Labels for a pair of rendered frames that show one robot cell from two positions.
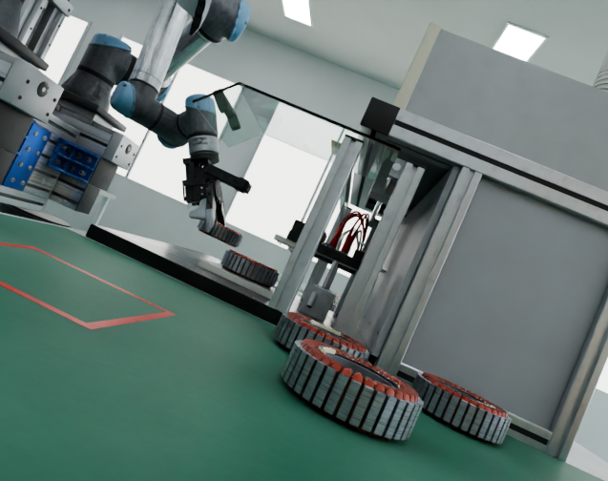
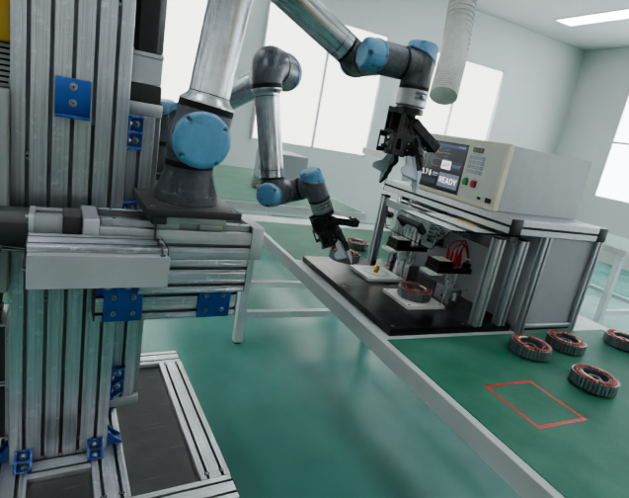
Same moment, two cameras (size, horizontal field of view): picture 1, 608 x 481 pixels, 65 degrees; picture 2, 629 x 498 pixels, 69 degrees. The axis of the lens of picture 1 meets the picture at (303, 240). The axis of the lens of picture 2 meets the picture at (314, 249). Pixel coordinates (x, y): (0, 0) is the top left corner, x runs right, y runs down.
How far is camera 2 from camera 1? 124 cm
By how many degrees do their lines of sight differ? 37
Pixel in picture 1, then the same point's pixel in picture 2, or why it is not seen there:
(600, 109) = (576, 168)
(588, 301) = (581, 271)
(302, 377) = (598, 390)
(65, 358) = (619, 436)
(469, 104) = (526, 185)
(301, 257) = (483, 299)
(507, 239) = (558, 259)
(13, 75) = (256, 241)
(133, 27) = not seen: outside the picture
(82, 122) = not seen: hidden behind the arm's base
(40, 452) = not seen: outside the picture
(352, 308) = (504, 310)
